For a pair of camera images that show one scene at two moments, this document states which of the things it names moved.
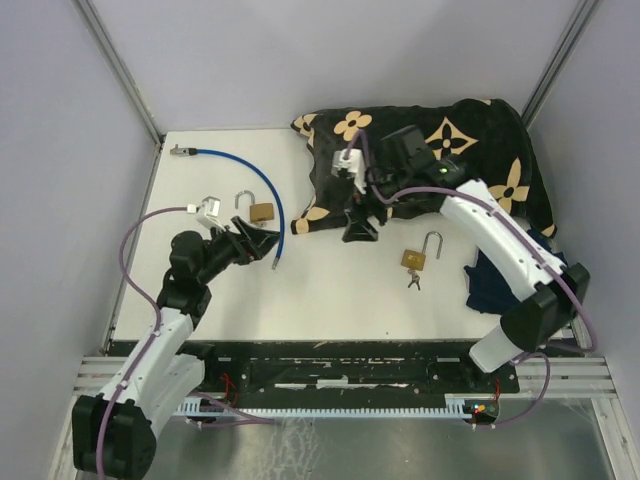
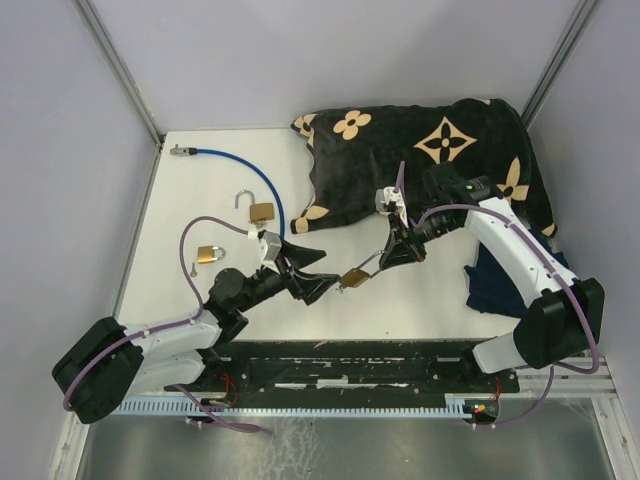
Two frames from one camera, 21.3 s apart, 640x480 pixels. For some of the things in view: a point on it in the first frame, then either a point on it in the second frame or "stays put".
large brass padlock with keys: (415, 260) -> (356, 277)
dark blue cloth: (488, 290) stays put
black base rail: (350, 369) stays put
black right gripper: (358, 229) -> (403, 245)
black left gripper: (258, 241) -> (301, 283)
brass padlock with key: (259, 211) stays put
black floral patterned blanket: (403, 161) stays put
